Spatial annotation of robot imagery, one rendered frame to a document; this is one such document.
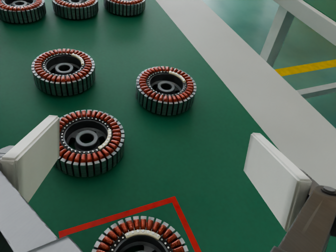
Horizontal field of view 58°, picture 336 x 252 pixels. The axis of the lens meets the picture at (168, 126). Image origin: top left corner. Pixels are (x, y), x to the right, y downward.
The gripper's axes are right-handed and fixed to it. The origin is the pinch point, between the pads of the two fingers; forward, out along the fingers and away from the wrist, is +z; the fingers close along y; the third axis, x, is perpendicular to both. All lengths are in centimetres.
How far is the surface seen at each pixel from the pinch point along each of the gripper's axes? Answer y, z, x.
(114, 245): -2.8, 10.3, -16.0
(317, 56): 130, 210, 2
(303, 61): 116, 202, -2
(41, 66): -19.5, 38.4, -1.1
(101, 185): -5.8, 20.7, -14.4
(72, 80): -13.4, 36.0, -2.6
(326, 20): 54, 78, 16
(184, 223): 6.0, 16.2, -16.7
